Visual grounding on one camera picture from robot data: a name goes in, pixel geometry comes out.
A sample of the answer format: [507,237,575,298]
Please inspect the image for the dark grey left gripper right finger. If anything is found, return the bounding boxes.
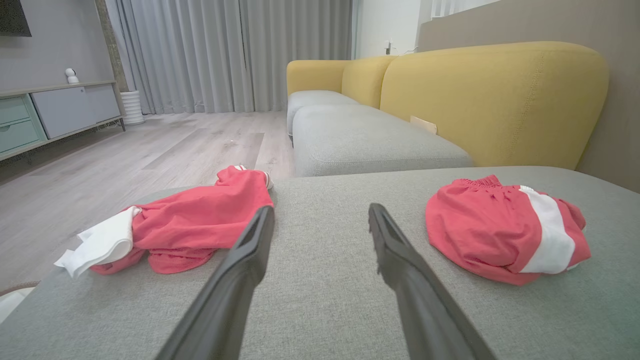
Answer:
[368,202,497,360]

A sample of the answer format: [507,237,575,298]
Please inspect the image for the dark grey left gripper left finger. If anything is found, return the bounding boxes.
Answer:
[155,205,275,360]

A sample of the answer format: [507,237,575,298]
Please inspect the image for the red printed t-shirt white sleeves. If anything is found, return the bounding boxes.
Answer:
[54,165,275,279]

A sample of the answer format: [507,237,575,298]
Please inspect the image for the red shorts with white stripe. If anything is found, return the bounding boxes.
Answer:
[425,174,592,287]

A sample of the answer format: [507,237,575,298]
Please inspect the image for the yellow and grey sofa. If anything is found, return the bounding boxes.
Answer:
[0,166,640,360]

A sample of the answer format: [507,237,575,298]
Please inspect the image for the beige paper tag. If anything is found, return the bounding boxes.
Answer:
[410,115,438,136]

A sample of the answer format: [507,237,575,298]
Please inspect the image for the short grey sofa seat cushion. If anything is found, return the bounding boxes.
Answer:
[286,90,360,137]

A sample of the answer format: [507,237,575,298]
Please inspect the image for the white ribbed plant pot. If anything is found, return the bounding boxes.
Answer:
[120,90,146,126]

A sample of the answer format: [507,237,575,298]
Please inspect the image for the wide yellow sofa back cushion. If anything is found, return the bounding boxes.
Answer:
[380,41,610,171]

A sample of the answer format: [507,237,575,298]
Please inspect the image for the white rounded object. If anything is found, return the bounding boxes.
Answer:
[0,286,38,325]

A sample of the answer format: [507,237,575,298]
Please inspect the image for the yellow sofa armrest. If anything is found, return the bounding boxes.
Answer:
[286,59,353,97]

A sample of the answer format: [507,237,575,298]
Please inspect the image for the narrow yellow sofa back cushion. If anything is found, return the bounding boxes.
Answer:
[341,55,398,109]

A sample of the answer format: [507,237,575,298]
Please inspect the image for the grey and mint TV cabinet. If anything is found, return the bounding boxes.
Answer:
[0,81,126,162]

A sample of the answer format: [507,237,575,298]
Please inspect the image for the indoor tree with braided trunk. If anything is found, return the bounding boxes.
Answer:
[95,0,130,93]

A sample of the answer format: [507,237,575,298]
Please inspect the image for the white vertical window blind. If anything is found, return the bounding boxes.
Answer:
[431,0,501,20]

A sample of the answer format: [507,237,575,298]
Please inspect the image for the black flat television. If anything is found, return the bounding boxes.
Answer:
[0,0,32,38]

